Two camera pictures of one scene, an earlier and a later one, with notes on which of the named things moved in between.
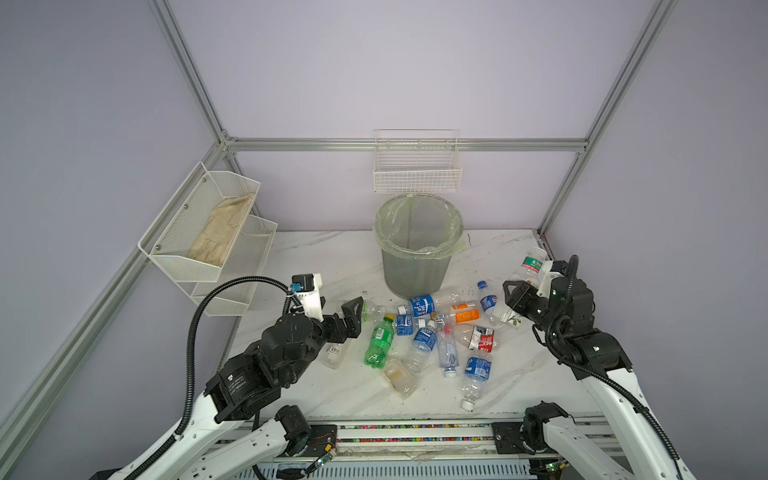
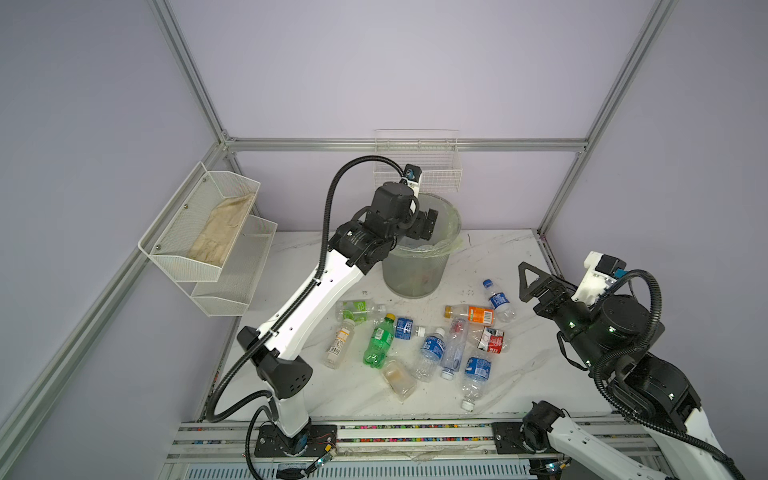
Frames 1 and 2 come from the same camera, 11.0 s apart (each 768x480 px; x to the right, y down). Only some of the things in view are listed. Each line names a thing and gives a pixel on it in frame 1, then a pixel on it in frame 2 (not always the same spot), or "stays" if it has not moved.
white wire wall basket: x=417 y=161 stays
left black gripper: x=339 y=333 → x=417 y=230
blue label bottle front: x=476 y=373 stays
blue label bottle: x=424 y=342 → x=430 y=356
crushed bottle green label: x=372 y=312 stays
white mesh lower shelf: x=246 y=258 stays
